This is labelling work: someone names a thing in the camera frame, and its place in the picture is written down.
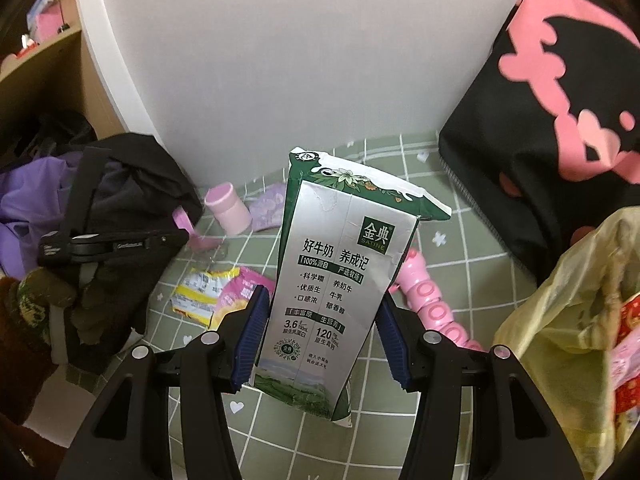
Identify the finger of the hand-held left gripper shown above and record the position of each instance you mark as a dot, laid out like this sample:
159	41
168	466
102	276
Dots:
170	241

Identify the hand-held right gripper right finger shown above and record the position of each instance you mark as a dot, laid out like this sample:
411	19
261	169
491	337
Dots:
395	350

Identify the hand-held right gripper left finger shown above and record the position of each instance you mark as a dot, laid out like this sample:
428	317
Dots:
250	340

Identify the pink wrapper strip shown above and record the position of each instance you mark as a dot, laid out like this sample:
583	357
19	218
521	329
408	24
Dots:
197	240

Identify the pink snack packet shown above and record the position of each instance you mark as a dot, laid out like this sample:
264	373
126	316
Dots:
245	290

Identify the small yellow sachet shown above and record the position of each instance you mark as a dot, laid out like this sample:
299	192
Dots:
200	295

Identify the green white milk carton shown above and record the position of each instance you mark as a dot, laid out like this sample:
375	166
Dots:
330	270

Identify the purple clear wrapper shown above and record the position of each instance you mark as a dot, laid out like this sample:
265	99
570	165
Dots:
267	207

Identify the yellow trash bag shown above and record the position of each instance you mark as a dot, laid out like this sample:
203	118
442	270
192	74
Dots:
550	350

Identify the person's left forearm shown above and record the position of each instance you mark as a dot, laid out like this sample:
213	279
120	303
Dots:
20	340

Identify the pink caterpillar toy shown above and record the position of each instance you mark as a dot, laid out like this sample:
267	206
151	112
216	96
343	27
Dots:
440	317

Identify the pink cup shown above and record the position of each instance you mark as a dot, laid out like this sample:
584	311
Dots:
227	207

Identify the black cloth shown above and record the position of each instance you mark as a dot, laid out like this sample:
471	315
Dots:
135	180

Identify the green checked tablecloth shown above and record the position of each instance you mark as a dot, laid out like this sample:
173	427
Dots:
475	270

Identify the dark cloth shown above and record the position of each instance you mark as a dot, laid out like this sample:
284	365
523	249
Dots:
45	135

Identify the wooden shelf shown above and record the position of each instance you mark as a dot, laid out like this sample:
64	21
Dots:
45	70

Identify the pink box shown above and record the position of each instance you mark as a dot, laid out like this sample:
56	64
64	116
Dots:
50	25

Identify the blue white box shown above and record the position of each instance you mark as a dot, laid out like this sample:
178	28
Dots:
40	2

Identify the black pink-print pillow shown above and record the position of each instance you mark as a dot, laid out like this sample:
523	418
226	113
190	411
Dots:
550	125

